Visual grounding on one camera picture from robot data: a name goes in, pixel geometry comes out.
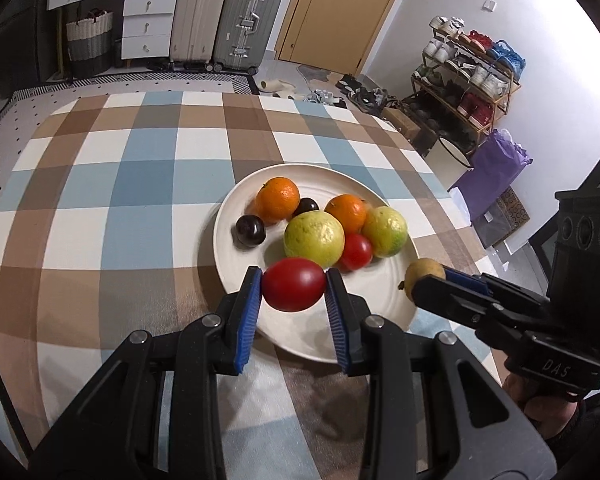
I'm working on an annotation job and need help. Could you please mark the tan longan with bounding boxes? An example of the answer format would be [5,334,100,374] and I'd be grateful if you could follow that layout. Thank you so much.
[399,258,447,303]

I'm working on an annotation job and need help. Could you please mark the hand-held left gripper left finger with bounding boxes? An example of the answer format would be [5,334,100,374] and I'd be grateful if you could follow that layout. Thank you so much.
[27,266,263,480]

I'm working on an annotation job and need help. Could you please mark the person's right forearm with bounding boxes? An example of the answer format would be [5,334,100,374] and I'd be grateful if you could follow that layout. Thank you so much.
[545,390,600,461]

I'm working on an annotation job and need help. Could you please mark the wooden door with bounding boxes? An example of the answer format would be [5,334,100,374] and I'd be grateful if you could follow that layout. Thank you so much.
[275,0,416,77]

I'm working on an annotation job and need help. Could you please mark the red tomato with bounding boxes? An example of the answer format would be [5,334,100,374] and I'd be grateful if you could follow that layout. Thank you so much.
[337,233,374,272]
[262,257,327,313]

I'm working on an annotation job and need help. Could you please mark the patterned doormat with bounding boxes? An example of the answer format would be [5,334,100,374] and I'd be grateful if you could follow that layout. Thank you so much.
[492,187,531,233]

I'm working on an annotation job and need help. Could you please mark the purple bag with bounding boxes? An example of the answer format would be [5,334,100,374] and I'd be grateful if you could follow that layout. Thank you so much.
[452,129,533,223]

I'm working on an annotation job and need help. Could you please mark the wooden shoe rack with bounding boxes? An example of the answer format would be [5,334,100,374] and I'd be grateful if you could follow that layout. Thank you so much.
[411,16,526,156]

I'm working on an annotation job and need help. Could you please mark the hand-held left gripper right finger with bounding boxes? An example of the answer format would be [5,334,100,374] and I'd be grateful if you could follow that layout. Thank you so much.
[325,267,558,480]

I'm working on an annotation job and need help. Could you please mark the rows of shoes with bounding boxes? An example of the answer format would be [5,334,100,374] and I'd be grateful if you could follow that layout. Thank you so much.
[412,16,526,153]

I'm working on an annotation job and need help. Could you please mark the scattered slippers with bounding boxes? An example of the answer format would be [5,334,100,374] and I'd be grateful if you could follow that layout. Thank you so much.
[257,74,398,113]

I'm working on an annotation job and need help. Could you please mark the yellow-green guava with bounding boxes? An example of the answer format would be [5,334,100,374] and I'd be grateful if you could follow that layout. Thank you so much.
[283,211,346,269]

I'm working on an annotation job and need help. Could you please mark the small grey floor mat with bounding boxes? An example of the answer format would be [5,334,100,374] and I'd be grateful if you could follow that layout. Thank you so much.
[297,64,333,83]

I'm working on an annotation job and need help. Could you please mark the brown cardboard box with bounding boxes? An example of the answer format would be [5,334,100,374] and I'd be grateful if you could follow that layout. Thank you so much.
[382,107,421,136]

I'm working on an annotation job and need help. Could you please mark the woven laundry basket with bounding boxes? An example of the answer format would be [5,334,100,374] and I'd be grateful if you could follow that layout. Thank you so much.
[66,9,115,77]

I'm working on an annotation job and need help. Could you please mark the person's right hand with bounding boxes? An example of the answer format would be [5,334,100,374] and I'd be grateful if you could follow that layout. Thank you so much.
[502,372,581,438]

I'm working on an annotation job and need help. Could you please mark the cream round plate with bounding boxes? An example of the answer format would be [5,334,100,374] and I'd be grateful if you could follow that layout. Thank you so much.
[215,163,420,363]

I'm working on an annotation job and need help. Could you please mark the beige suitcase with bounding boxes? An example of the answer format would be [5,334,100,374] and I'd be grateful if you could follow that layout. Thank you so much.
[170,0,232,72]

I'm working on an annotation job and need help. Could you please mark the green-orange citrus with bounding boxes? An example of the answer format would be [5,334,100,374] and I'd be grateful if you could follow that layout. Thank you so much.
[362,206,408,258]

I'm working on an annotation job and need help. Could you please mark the grey flat bag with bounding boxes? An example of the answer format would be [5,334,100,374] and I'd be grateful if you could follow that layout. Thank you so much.
[472,207,511,248]

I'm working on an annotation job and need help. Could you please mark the grey ribbed suitcase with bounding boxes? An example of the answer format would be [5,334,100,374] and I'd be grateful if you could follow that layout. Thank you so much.
[212,0,286,75]

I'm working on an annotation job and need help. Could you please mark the checkered tablecloth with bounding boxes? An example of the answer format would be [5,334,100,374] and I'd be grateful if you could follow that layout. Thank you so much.
[0,91,498,480]

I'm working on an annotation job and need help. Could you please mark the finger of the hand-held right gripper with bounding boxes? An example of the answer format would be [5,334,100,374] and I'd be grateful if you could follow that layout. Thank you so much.
[445,269,551,318]
[412,276,506,331]

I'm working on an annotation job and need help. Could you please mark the orange mandarin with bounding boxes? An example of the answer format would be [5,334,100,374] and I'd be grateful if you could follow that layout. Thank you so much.
[256,177,301,222]
[324,194,369,235]

